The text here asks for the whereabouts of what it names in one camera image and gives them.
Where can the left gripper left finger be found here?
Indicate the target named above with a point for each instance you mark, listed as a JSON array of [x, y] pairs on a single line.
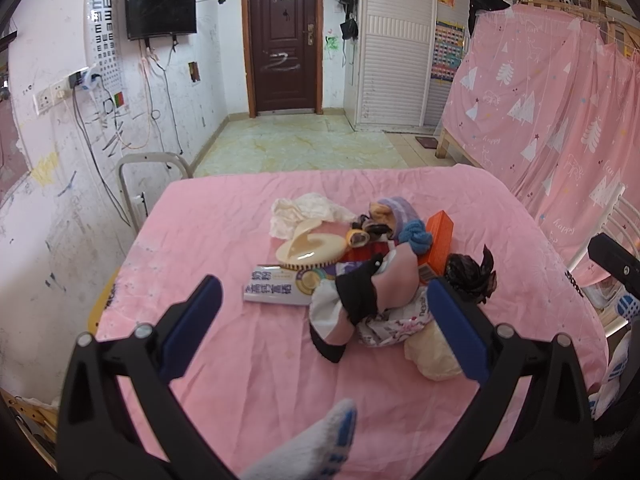
[[96, 436]]

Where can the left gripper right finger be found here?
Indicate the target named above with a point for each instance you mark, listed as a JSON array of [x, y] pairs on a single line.
[[552, 438]]

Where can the black plastic bag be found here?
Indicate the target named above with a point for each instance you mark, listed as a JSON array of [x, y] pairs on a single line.
[[473, 282]]

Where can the orange cardboard box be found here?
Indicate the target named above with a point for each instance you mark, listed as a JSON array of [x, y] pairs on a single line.
[[433, 263]]

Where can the floral snack wrapper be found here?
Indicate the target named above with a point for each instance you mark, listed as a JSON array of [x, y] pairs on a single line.
[[394, 326]]

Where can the blue knitted sock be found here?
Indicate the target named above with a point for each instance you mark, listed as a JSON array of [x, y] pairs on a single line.
[[415, 234]]

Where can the purple knitted sock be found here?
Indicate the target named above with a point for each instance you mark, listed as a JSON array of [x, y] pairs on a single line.
[[395, 212]]

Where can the red striped sock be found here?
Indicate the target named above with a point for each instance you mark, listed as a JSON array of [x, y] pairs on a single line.
[[366, 252]]

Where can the cream round hair brush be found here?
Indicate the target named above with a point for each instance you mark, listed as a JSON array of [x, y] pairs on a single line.
[[308, 248]]

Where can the milk powder packet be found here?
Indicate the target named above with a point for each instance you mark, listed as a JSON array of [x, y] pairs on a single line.
[[277, 285]]

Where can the white tissue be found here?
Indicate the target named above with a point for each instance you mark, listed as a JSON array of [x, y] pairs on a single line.
[[287, 215]]

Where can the orange thread spool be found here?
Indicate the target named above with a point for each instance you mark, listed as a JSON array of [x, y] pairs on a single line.
[[356, 238]]

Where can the left white gloved hand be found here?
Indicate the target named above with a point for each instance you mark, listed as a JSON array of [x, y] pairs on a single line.
[[319, 452]]

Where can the pink patterned hanging sheet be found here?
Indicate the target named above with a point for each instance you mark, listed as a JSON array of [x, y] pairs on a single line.
[[552, 111]]

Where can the pink bed sheet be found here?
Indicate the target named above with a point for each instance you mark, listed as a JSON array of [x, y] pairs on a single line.
[[257, 380]]

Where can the white louvered wardrobe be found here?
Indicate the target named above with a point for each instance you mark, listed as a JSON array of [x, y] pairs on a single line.
[[394, 58]]

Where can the eye chart poster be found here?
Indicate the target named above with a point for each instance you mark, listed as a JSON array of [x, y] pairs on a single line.
[[102, 48]]

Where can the dark brown door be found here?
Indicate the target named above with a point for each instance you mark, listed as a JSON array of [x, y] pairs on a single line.
[[282, 55]]

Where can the colourful wall chart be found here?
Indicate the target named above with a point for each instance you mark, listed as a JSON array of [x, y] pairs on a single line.
[[448, 50]]

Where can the grey metal chair frame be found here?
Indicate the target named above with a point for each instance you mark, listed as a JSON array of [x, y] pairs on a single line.
[[142, 178]]

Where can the white wall power sockets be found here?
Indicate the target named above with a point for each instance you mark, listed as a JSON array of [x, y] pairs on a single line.
[[61, 90]]

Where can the wall mounted black television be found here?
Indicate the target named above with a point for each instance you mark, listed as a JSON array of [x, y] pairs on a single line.
[[147, 19]]

